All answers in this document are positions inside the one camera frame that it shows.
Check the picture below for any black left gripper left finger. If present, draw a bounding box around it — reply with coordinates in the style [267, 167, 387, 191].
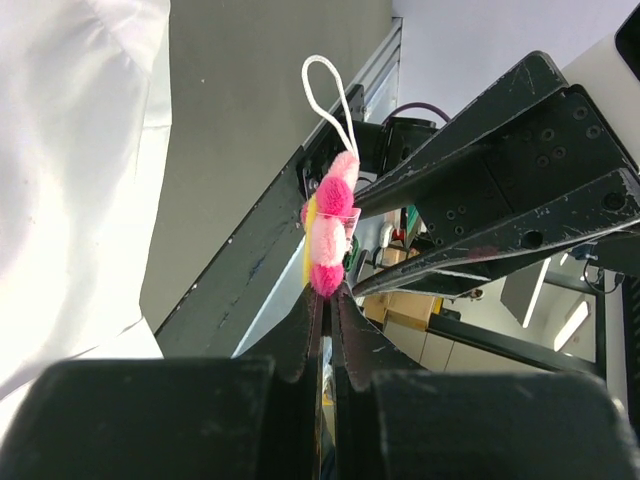
[1, 289, 320, 479]

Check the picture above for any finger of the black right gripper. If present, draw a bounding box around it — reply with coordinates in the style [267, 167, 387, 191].
[352, 168, 639, 297]
[355, 51, 565, 216]

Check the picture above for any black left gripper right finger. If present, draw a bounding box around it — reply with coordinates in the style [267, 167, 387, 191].
[332, 289, 639, 479]

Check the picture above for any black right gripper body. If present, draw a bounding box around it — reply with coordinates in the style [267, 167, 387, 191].
[416, 87, 637, 252]

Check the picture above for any pink flower brooch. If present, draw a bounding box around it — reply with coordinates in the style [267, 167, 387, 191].
[301, 54, 360, 298]

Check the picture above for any white shirt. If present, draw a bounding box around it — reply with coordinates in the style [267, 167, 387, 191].
[0, 0, 174, 401]

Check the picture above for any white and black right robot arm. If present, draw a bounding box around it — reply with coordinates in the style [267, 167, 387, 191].
[353, 13, 639, 297]

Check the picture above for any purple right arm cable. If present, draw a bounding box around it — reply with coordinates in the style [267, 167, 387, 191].
[382, 101, 451, 124]

